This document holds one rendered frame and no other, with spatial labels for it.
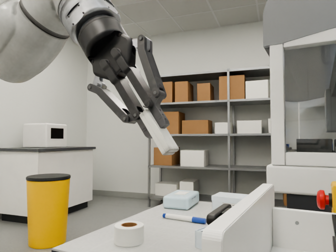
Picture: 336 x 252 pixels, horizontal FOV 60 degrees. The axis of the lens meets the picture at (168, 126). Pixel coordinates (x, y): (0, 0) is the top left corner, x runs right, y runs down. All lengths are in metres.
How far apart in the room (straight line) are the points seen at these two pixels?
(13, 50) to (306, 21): 0.99
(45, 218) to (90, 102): 3.04
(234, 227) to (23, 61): 0.49
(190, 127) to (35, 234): 2.45
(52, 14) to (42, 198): 2.53
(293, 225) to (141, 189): 4.68
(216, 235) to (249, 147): 4.33
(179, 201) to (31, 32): 0.70
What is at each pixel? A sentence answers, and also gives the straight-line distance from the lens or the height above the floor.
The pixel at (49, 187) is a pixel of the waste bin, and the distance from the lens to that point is 2.96.
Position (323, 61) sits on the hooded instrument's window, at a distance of 1.22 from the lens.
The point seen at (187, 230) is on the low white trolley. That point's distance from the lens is 0.82.
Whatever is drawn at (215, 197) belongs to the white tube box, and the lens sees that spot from 1.02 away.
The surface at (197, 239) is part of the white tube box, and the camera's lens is 0.70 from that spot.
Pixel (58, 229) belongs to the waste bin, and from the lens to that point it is 3.09.
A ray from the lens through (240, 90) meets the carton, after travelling 4.18.
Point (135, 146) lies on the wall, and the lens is 5.09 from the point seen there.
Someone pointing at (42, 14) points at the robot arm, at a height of 1.21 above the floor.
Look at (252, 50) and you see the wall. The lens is 4.76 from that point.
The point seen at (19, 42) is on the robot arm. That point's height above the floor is 1.17.
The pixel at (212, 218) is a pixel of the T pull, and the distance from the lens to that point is 0.36.
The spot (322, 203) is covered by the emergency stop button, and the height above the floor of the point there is 0.87.
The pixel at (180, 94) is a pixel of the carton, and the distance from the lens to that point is 4.32.
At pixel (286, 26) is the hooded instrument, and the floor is 1.43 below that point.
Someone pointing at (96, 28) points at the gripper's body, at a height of 1.17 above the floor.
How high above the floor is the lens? 1.00
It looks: 3 degrees up
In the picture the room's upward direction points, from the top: straight up
